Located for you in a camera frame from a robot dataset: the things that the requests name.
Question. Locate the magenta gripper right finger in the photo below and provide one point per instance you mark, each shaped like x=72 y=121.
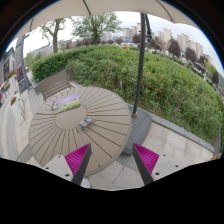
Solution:
x=151 y=165

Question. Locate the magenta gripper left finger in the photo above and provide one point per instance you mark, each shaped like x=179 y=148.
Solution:
x=71 y=167

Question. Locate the grey computer mouse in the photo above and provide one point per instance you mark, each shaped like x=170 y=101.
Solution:
x=86 y=122

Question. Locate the floral mouse pad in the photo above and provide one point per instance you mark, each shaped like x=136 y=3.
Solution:
x=65 y=104

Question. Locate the grey umbrella base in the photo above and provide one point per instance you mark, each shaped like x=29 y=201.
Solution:
x=140 y=127

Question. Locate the round slatted patio table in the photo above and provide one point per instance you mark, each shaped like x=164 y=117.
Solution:
x=59 y=134

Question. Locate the green hedge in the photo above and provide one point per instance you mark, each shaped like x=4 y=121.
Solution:
x=164 y=87

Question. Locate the white flower planter box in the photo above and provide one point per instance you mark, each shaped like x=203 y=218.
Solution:
x=17 y=110

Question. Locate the dark sign board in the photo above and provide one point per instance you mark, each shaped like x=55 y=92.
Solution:
x=21 y=77

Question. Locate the dark umbrella pole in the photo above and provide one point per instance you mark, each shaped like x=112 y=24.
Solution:
x=140 y=66

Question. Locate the beige umbrella canopy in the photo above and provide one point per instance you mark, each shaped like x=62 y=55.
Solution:
x=67 y=8

